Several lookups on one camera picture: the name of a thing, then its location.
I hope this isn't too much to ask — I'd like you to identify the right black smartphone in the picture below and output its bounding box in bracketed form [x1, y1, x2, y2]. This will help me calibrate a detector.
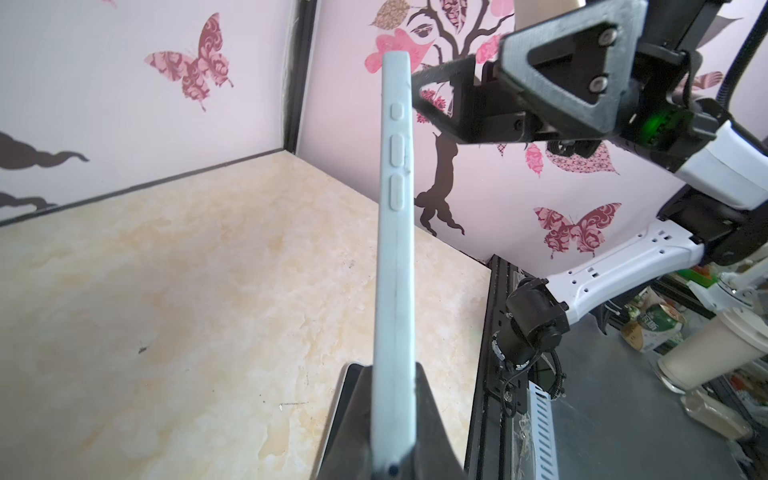
[312, 362, 365, 479]

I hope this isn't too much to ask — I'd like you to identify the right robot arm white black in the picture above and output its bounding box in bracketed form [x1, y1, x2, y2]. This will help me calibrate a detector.
[412, 1, 767, 370]

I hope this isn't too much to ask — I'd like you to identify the black corrugated cable conduit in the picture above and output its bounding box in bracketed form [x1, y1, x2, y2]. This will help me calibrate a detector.
[716, 0, 768, 112]

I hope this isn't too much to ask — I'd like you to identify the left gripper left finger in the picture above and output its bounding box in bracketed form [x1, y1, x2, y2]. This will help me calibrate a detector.
[317, 366, 373, 479]

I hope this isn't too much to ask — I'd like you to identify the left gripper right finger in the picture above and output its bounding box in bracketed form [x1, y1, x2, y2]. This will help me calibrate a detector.
[411, 363, 466, 480]

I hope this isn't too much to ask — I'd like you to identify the white slotted cable duct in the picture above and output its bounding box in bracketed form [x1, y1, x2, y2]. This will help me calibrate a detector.
[528, 382, 559, 480]

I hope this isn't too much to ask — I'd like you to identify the light blue phone case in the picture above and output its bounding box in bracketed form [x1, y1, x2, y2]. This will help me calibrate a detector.
[370, 51, 417, 479]

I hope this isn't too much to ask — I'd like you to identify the white paper cup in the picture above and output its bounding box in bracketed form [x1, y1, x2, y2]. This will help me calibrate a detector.
[657, 307, 767, 391]

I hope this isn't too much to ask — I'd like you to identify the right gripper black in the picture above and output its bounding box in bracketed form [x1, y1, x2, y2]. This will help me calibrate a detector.
[411, 1, 690, 159]

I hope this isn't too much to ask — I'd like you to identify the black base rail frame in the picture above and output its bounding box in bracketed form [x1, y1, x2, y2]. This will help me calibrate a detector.
[464, 254, 565, 480]

